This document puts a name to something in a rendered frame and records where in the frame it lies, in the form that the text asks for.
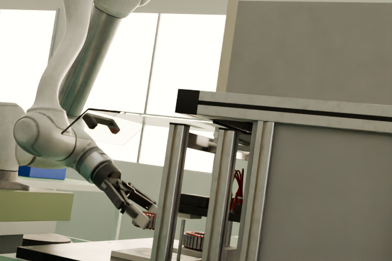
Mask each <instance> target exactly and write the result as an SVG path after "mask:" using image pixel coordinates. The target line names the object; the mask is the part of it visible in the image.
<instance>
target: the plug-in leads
mask: <svg viewBox="0 0 392 261"><path fill-rule="evenodd" d="M234 171H235V174H234V178H233V180H234V179H235V178H236V181H237V183H238V186H239V187H238V190H237V192H236V194H235V197H234V201H233V206H232V196H233V193H232V195H231V201H230V209H229V212H235V213H237V214H241V213H242V204H243V177H244V168H242V171H241V173H240V171H239V170H234ZM238 172H239V174H238ZM239 176H240V177H239ZM239 199H240V203H239V204H238V202H239Z"/></svg>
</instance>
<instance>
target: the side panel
mask: <svg viewBox="0 0 392 261"><path fill-rule="evenodd" d="M239 261H392V135H389V134H383V133H372V132H360V131H353V130H342V129H330V128H318V127H311V126H300V125H288V124H276V123H275V122H264V121H257V130H256V135H255V144H254V153H253V161H252V166H251V175H250V183H249V189H248V197H247V206H246V215H245V219H244V228H243V237H242V242H241V251H240V259H239Z"/></svg>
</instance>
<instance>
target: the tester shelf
mask: <svg viewBox="0 0 392 261"><path fill-rule="evenodd" d="M174 112H175V113H178V114H181V115H184V116H187V117H190V118H197V119H208V120H213V121H216V122H220V123H222V124H225V125H229V126H232V127H234V128H237V129H240V130H243V131H246V132H249V133H252V128H253V121H264V122H275V123H276V124H288V125H300V126H311V127H318V128H330V129H342V130H348V131H360V132H372V133H383V134H389V135H392V105H380V104H365V103H350V102H343V101H328V100H314V99H306V98H292V97H277V96H262V95H255V94H240V93H226V92H218V91H203V90H191V89H178V91H177V98H176V106H175V111H174Z"/></svg>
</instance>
